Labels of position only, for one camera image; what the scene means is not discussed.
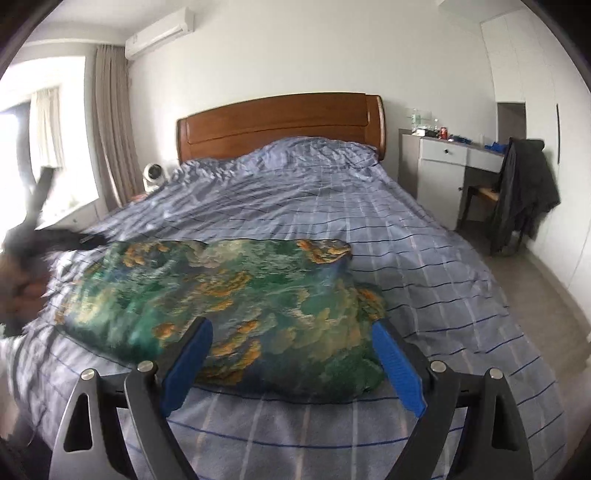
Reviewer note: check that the bed with blue checked cover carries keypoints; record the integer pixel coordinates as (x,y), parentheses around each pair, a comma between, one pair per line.
(323,198)

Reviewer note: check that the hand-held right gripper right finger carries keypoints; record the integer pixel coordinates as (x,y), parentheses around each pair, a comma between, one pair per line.
(399,369)

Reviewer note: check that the sheer white curtain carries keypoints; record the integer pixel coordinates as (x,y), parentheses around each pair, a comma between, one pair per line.
(46,129)

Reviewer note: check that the window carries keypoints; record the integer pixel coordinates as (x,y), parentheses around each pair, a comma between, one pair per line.
(74,138)

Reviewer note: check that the wooden chair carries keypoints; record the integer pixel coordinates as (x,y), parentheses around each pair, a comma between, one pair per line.
(480,191)

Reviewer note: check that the person's left hand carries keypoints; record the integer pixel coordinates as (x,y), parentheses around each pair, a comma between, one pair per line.
(27,295)

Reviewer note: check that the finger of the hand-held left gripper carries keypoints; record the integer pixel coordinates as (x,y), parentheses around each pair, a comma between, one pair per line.
(40,191)
(74,240)

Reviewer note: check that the white air conditioner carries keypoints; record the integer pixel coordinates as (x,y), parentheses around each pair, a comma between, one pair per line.
(159,34)

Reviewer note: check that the wooden headboard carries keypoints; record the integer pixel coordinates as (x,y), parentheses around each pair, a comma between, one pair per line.
(277,120)

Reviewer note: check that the white desk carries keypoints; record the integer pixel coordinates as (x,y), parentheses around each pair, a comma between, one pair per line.
(436,184)

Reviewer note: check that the green floral jacket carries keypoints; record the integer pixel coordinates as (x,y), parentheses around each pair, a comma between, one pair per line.
(240,295)

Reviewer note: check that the dark jacket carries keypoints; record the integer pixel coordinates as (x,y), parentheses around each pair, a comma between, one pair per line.
(526,184)

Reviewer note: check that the clear bottle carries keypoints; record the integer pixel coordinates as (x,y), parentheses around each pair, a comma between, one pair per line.
(415,121)

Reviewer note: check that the blue desk item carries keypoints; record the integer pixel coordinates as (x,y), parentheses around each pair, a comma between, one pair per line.
(460,138)
(496,147)

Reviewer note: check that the beige curtain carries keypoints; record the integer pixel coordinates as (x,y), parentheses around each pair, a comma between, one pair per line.
(117,129)

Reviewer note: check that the small white fan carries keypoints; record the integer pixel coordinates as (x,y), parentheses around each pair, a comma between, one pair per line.
(153,176)

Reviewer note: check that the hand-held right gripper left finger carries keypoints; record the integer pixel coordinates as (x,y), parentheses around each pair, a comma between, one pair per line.
(187,364)

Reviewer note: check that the white wardrobe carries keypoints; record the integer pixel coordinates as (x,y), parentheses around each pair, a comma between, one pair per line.
(531,69)

